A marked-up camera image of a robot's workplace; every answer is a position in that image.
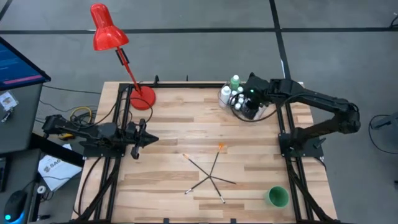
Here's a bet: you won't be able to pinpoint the dark bristle silver ferrule paintbrush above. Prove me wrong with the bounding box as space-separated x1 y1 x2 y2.
184 176 211 195

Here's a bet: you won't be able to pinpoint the red desk lamp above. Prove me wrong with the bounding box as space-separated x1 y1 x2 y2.
90 2 157 111

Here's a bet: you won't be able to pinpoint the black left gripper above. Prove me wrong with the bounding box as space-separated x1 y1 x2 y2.
124 119 159 160

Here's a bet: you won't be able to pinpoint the crossed paint brushes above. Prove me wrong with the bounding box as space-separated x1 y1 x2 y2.
210 176 226 205

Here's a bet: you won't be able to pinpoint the white printed booklet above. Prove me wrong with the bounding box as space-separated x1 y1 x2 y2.
37 154 83 192

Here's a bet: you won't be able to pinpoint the black desk bar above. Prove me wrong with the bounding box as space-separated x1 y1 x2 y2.
29 132 85 167

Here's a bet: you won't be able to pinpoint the white card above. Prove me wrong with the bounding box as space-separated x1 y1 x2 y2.
0 91 19 112

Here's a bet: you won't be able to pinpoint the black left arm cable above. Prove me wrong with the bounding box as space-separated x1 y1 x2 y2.
119 88 154 125

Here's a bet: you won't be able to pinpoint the clear plastic bin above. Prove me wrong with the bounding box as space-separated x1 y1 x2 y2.
217 76 275 126

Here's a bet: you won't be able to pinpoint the metal keys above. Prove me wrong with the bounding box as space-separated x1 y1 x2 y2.
1 107 15 123

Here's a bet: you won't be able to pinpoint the large green paint bottle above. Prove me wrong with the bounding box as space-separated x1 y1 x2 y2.
229 74 241 91

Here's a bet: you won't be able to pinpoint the computer monitor blue screen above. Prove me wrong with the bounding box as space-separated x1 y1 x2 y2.
0 36 52 91

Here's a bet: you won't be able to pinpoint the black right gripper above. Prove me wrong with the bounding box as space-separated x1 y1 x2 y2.
241 77 271 121

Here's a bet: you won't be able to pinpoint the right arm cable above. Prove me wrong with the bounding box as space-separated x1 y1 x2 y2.
230 107 279 123

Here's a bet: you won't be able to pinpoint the large white paint bottle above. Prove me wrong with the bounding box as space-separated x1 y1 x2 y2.
220 85 232 108

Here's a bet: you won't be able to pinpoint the green plastic cup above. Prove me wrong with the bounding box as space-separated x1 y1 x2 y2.
264 185 290 208

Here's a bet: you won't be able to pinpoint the black computer mouse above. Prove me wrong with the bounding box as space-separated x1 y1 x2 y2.
2 190 28 223

